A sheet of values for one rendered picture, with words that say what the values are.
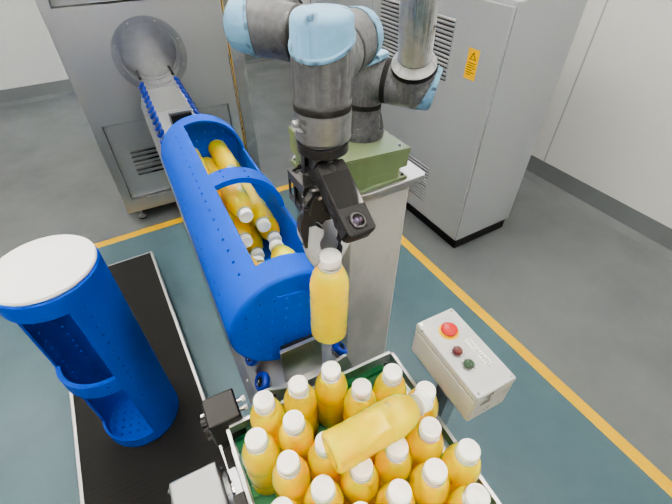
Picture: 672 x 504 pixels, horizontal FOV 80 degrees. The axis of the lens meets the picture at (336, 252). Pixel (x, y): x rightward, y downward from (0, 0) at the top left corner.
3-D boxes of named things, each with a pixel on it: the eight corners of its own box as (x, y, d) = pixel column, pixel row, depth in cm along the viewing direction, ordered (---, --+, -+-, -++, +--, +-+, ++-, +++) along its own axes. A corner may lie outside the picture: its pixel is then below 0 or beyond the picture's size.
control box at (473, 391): (444, 333, 99) (452, 306, 92) (502, 401, 86) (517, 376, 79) (410, 349, 96) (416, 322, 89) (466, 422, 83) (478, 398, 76)
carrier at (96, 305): (114, 391, 179) (103, 455, 159) (4, 244, 120) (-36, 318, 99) (180, 376, 184) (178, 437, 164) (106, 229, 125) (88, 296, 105)
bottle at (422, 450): (395, 478, 84) (405, 441, 72) (403, 446, 89) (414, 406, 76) (428, 491, 82) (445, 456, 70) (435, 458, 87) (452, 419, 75)
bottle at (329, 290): (351, 323, 80) (356, 254, 68) (338, 351, 75) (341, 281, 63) (319, 313, 82) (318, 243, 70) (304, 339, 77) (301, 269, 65)
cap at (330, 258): (344, 258, 67) (345, 250, 66) (336, 273, 65) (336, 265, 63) (323, 252, 68) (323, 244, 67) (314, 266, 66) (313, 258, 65)
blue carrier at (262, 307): (240, 180, 163) (238, 111, 145) (339, 341, 106) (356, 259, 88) (166, 189, 151) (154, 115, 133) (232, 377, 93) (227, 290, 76)
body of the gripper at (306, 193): (330, 190, 67) (330, 120, 59) (356, 217, 61) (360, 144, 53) (287, 202, 64) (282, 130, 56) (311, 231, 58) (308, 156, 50)
